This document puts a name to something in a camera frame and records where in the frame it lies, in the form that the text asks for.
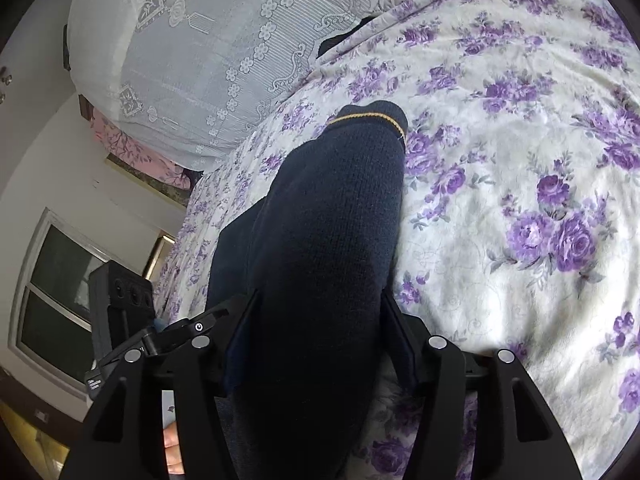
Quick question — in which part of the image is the purple floral bed sheet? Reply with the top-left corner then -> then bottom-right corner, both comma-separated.
150,0 -> 640,480

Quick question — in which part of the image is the white lace cloth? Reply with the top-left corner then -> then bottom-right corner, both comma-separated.
67,0 -> 436,173

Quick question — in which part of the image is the person's left hand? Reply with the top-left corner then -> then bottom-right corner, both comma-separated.
162,421 -> 187,479

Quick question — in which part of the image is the pink floral cloth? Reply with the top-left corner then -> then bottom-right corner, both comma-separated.
89,105 -> 205,191

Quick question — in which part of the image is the navy knit sock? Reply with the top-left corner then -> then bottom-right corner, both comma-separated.
225,100 -> 409,480

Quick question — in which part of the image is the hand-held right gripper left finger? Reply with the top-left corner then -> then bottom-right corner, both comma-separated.
60,289 -> 261,480

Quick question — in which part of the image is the white framed window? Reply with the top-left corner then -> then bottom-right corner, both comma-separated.
9,207 -> 112,402

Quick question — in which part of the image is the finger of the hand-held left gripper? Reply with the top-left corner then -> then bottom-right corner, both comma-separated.
144,297 -> 247,357

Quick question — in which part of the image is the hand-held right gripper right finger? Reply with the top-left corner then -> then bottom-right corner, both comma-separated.
381,291 -> 583,480

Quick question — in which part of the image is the navy blue smooth garment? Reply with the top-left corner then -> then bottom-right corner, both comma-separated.
205,205 -> 282,323

